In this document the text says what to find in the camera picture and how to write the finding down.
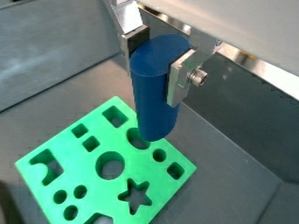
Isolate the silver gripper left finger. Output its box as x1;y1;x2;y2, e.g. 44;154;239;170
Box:
104;0;149;74

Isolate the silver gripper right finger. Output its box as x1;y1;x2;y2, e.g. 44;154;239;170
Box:
166;29;223;108

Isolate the blue oval peg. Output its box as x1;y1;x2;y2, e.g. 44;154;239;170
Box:
129;34;190;142

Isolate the green shape sorter board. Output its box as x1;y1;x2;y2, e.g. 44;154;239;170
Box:
14;97;196;224

